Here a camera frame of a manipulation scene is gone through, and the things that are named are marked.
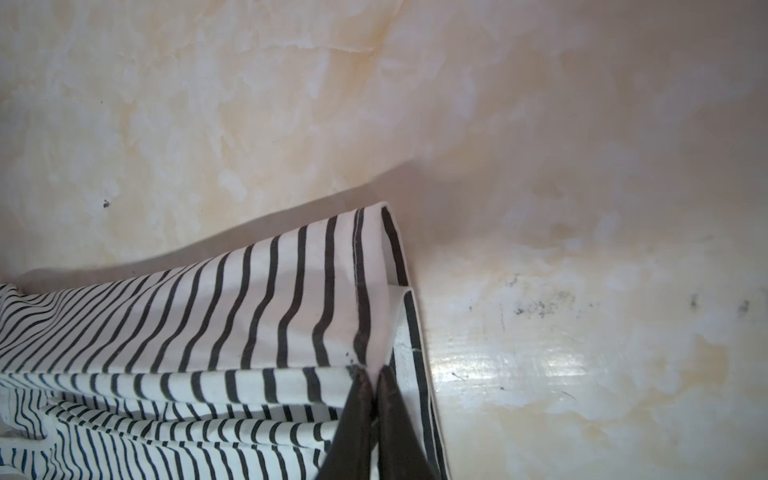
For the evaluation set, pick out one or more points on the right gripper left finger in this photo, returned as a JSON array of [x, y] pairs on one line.
[[349, 456]]

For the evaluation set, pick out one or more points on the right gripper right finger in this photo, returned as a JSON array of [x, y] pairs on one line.
[[400, 454]]

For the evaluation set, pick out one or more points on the black white striped tank top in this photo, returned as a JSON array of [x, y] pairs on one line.
[[233, 367]]

